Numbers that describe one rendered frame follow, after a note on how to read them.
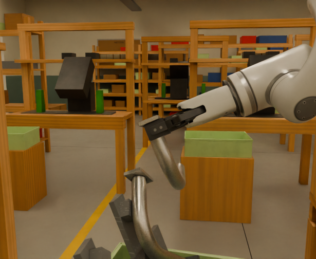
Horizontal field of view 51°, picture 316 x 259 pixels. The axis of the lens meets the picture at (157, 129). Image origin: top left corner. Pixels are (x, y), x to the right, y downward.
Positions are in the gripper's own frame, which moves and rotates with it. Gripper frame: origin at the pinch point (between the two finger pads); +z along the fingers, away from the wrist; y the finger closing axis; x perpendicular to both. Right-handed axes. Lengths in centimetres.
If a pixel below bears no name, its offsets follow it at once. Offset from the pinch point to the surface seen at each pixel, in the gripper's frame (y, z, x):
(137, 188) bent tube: -0.9, 8.3, 9.2
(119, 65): -948, 124, -273
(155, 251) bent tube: 1.9, 9.0, 21.1
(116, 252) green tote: -14.8, 22.1, 22.9
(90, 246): 17.2, 14.0, 12.6
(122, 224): 1.1, 13.3, 14.3
